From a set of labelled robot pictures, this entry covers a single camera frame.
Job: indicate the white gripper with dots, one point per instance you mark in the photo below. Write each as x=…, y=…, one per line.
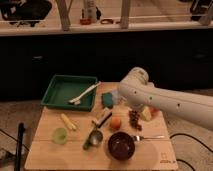
x=145, y=113

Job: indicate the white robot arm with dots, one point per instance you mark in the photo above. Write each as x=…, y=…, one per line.
x=194, y=108

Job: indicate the green plastic cup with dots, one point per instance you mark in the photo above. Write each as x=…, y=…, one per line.
x=59, y=136

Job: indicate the orange bowl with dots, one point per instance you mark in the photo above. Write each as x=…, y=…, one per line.
x=153, y=111

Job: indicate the bunch of dark grapes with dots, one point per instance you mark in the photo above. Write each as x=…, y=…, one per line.
x=133, y=120

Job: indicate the silver fork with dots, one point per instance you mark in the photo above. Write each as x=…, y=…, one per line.
x=140, y=138

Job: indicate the clear plastic container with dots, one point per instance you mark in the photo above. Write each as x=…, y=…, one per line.
x=116, y=97

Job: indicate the dark purple bowl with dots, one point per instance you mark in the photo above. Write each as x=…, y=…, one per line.
x=121, y=146

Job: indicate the green sponge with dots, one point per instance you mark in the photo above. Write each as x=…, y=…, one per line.
x=107, y=100

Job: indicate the white brush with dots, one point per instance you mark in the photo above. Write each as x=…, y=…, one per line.
x=77, y=100

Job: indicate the yellow corn cob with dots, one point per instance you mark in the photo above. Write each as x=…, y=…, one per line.
x=68, y=123

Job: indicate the green plastic tray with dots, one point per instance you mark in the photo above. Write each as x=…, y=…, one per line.
x=63, y=88

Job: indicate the black pole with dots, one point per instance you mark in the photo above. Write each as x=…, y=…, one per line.
x=18, y=154

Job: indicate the green handled metal scoop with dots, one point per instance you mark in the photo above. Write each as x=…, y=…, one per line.
x=94, y=139

